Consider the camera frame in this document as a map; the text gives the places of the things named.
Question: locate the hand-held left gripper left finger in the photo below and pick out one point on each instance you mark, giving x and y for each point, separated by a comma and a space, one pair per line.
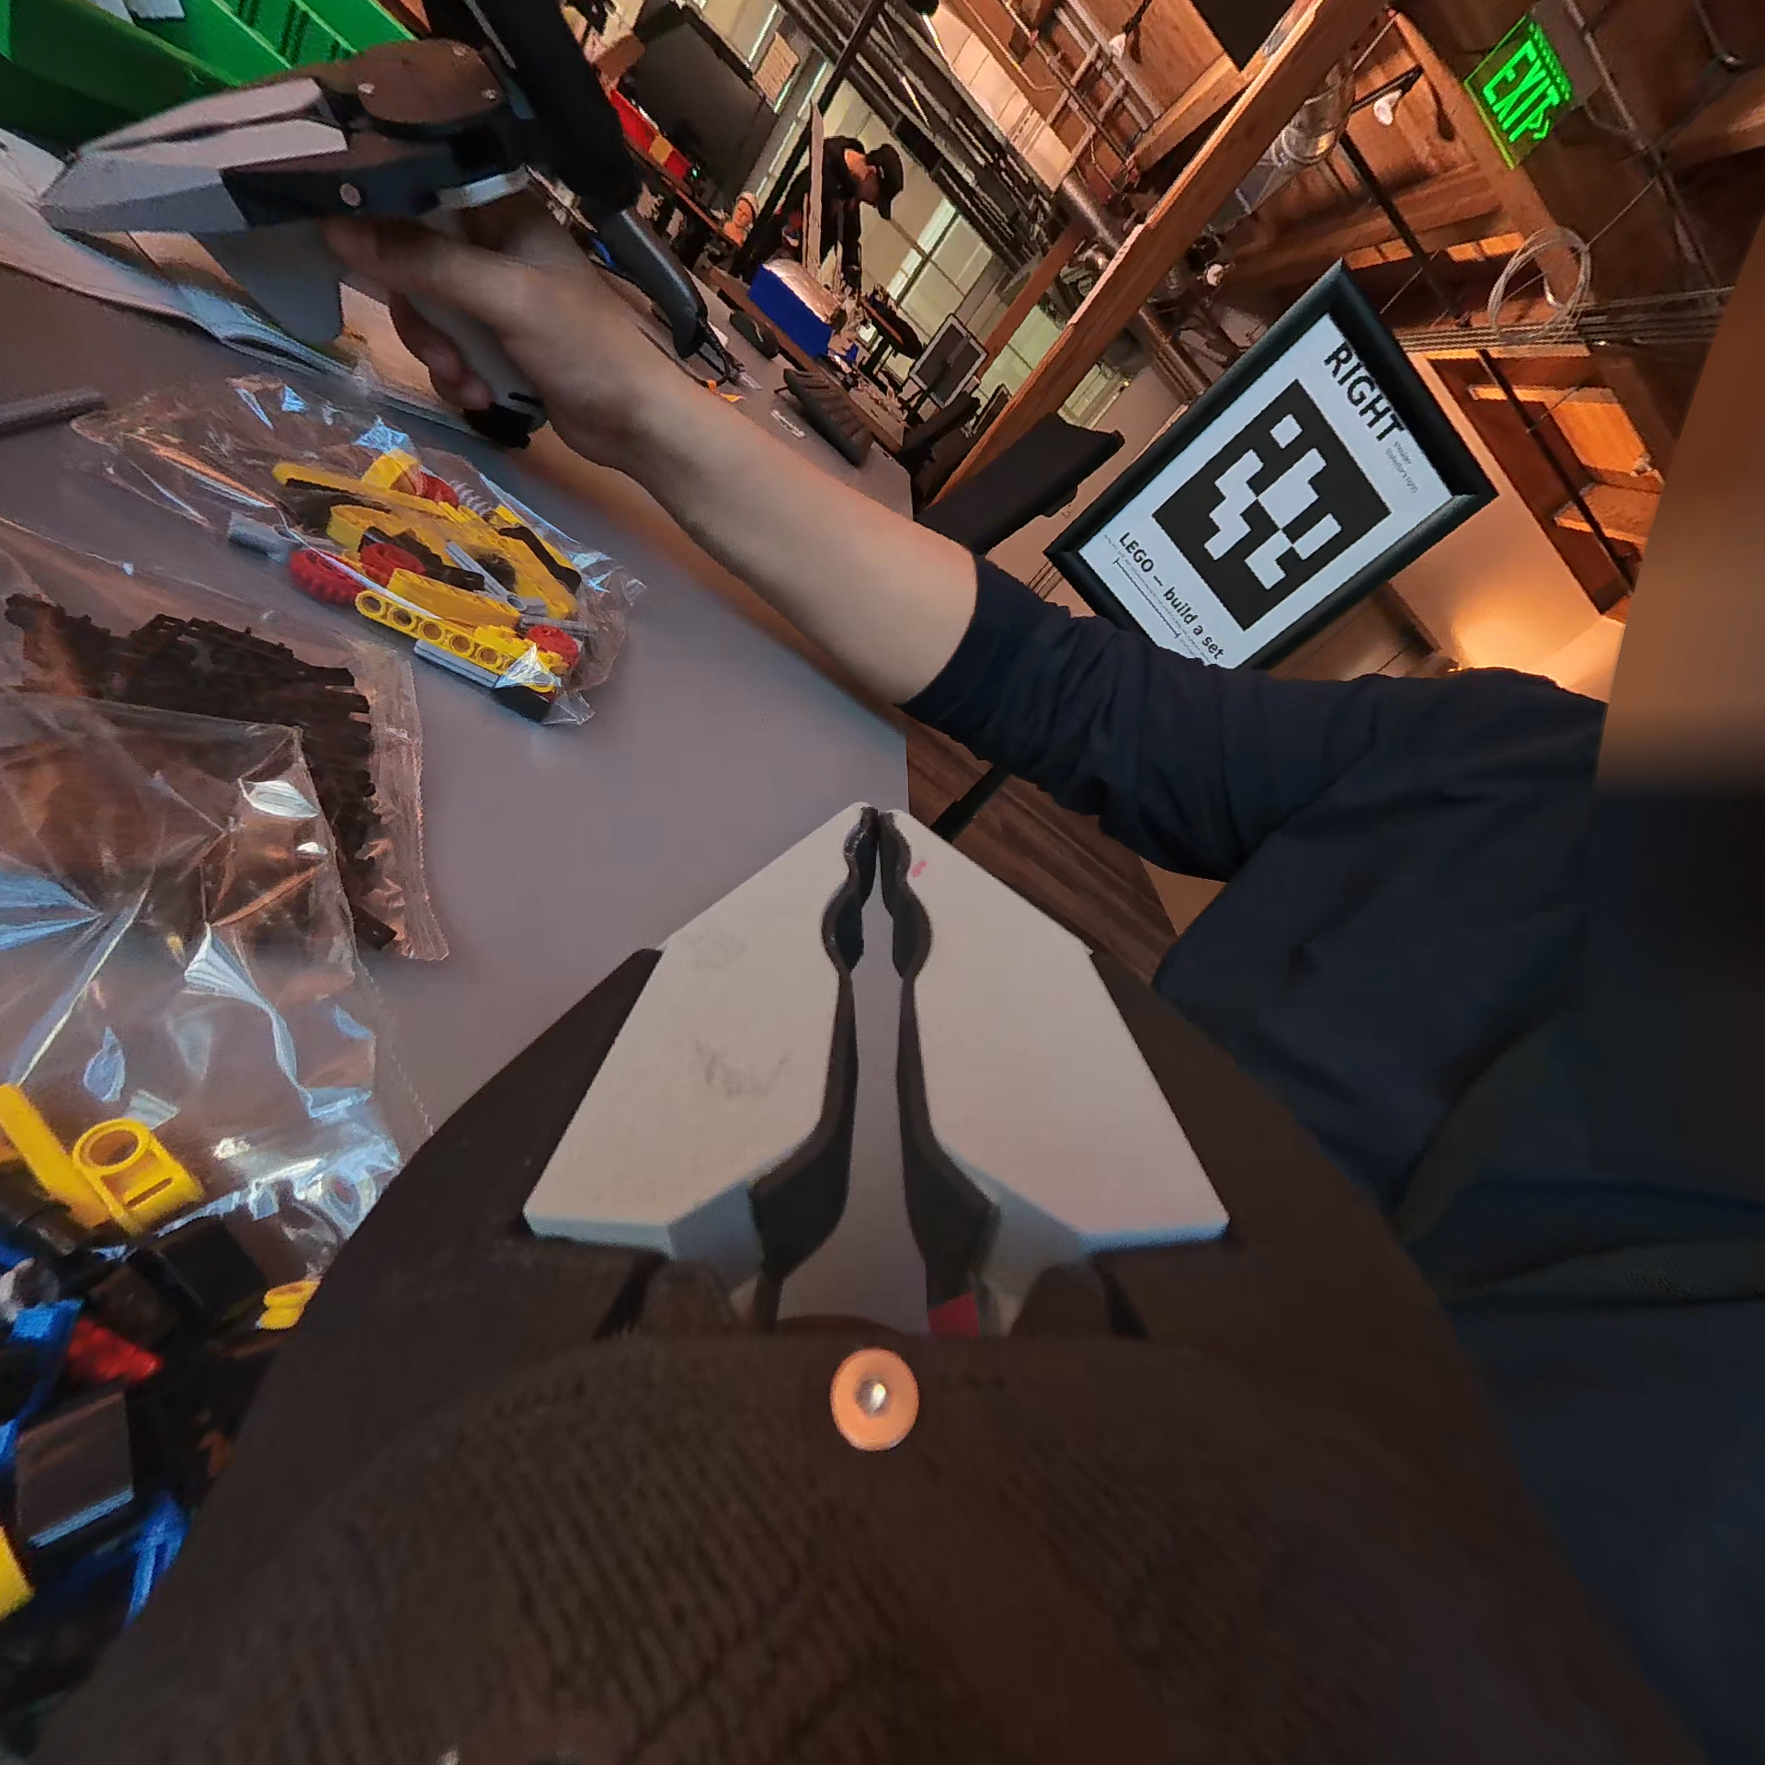
689, 1077

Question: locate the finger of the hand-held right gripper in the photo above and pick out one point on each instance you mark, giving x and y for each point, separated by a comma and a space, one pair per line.
206, 123
138, 194

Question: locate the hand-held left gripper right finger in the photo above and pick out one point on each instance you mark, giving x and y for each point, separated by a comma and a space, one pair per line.
1049, 1105

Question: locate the bag of black lego pieces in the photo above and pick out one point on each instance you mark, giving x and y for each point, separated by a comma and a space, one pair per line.
276, 690

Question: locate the clear plastic lego bag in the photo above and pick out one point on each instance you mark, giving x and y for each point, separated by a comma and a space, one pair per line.
179, 992

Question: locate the person's right forearm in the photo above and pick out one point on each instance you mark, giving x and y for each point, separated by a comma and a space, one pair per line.
855, 567

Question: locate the lego instruction booklet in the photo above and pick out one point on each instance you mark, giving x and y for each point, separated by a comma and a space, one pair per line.
167, 298

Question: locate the bag of yellow lego pieces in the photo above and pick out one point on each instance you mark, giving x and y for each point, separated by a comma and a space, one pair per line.
428, 567

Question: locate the person's right hand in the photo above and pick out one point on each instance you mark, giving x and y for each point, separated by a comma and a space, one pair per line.
552, 318

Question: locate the green plastic bin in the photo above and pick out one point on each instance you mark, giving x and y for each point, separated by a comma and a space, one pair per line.
167, 42

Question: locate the dark computer monitor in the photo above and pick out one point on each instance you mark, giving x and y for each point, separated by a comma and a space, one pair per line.
702, 92

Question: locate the person's dark clothed body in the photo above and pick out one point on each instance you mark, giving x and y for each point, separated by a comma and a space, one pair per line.
1380, 1021

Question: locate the blue storage box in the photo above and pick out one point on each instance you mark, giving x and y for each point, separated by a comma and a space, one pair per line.
793, 306

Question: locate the black computer keyboard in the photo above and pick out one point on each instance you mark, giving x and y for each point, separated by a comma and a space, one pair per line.
828, 416

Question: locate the black office chair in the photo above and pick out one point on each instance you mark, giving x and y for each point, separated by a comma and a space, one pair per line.
1019, 475

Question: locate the framed marker sign on stand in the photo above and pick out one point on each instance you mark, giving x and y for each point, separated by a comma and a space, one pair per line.
1283, 482

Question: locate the green exit sign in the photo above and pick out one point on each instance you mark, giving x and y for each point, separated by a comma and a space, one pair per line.
1518, 86

